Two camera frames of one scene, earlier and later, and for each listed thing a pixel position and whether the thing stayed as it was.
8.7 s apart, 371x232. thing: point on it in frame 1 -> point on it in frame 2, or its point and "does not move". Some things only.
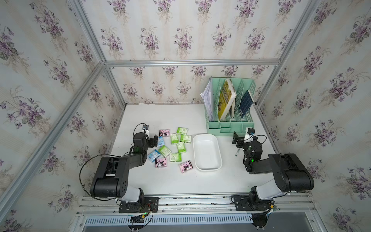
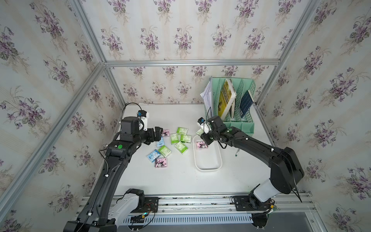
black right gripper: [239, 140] -> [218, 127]
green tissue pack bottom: [175, 157] -> [200, 132]
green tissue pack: [164, 151] does not move
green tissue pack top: [181, 130] does not move
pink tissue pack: [160, 162] does not move
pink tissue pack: [185, 166] -> [201, 144]
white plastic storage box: [206, 152] does not move
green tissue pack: [181, 147] does not move
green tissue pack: [174, 138] does not move
